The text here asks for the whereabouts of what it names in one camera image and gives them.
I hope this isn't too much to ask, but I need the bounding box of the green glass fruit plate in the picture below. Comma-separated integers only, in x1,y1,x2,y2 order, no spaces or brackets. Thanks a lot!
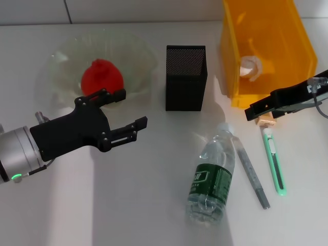
38,28,158,111

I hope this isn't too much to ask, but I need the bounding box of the small wooden block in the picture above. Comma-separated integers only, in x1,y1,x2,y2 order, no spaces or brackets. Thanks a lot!
256,116,277,128

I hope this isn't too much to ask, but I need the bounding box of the black mesh pen holder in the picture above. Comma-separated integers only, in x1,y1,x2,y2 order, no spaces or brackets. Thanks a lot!
165,45,207,112

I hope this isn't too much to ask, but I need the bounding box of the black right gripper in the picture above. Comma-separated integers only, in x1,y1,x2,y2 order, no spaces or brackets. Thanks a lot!
244,69,328,121

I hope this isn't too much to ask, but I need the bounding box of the yellow plastic bin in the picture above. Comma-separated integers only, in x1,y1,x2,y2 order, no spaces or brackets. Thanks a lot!
219,0,318,109

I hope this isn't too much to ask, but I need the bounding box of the grey right gripper cable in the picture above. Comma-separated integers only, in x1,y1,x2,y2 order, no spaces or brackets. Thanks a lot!
306,76,328,118

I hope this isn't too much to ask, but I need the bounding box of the grey pen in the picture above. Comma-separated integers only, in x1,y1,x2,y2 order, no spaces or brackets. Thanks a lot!
234,137,271,210

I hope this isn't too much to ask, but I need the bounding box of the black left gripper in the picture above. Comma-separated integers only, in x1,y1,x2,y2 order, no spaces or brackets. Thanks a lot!
30,88,149,162

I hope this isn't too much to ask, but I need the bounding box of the red knitted orange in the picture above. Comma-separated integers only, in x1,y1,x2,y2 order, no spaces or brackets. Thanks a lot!
80,58,124,97

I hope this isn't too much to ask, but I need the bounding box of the green utility knife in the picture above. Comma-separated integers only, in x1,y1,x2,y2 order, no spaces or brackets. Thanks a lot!
261,127,286,197

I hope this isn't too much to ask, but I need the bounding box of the clear green-label water bottle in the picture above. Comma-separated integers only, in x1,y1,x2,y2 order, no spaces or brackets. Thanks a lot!
184,122,236,226

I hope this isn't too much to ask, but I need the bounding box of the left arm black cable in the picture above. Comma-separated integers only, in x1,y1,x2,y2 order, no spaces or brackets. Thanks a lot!
14,158,56,180

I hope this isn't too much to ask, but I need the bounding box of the white paper ball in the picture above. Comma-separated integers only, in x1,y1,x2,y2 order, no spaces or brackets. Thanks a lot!
239,55,264,83

